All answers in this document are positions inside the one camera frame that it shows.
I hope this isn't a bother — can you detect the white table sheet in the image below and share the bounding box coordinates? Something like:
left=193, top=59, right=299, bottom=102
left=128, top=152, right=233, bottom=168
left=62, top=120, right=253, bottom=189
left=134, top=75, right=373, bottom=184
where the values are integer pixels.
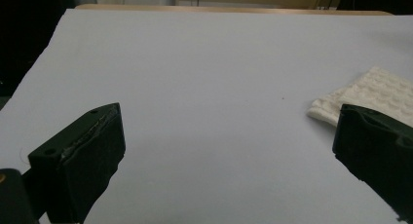
left=0, top=8, right=413, bottom=224

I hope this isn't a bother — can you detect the dark curtain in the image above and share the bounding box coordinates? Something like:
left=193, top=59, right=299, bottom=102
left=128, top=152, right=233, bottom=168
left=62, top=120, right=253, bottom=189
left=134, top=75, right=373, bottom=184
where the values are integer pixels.
left=0, top=0, right=76, bottom=98

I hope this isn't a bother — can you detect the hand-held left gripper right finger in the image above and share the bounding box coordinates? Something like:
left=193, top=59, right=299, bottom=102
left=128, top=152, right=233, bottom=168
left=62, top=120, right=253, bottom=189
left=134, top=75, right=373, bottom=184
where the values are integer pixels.
left=332, top=103, right=413, bottom=224

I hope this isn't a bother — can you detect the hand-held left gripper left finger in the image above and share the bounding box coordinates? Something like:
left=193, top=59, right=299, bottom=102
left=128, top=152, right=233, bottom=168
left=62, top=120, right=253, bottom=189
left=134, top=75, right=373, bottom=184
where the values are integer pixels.
left=28, top=102, right=127, bottom=224

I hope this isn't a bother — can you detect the white textured cloth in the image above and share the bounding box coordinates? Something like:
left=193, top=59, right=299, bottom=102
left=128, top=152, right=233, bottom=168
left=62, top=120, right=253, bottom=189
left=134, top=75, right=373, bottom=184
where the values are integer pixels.
left=306, top=66, right=413, bottom=129

